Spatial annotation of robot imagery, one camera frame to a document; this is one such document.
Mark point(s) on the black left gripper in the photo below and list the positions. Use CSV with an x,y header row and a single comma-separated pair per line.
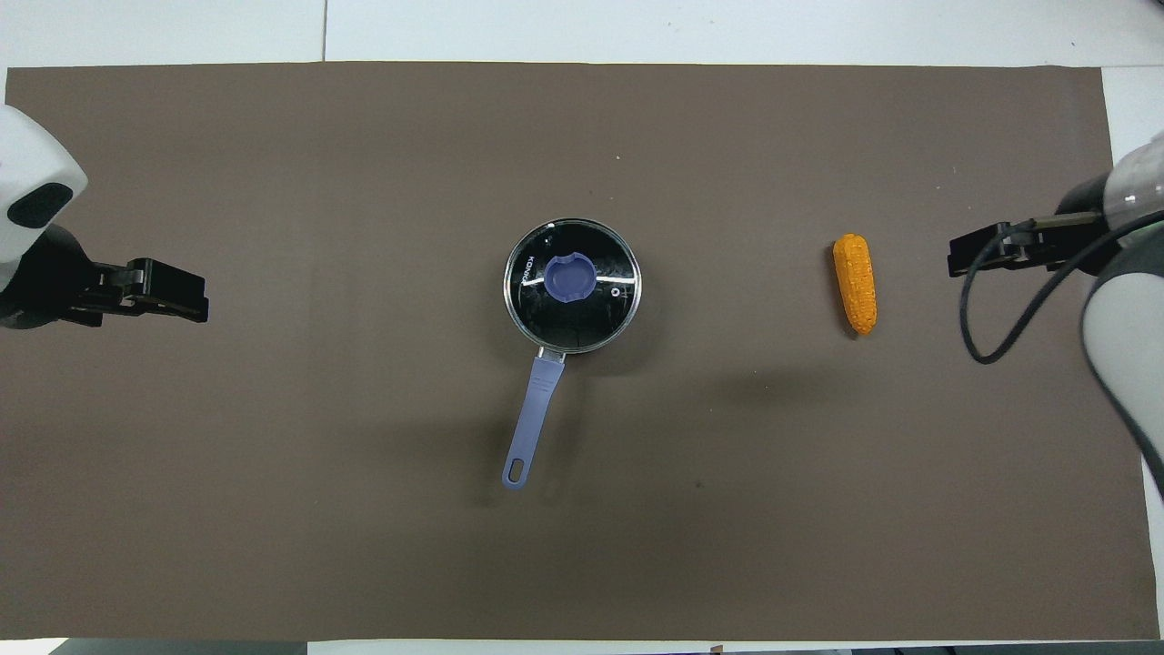
x,y
45,282

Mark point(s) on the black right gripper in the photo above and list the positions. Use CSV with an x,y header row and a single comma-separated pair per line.
x,y
1055,238

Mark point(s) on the orange corn cob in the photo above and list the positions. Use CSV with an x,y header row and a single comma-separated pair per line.
x,y
856,284

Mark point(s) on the glass lid with blue knob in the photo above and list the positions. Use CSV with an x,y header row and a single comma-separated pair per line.
x,y
582,318

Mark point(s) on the brown table mat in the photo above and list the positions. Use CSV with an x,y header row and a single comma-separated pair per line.
x,y
364,500

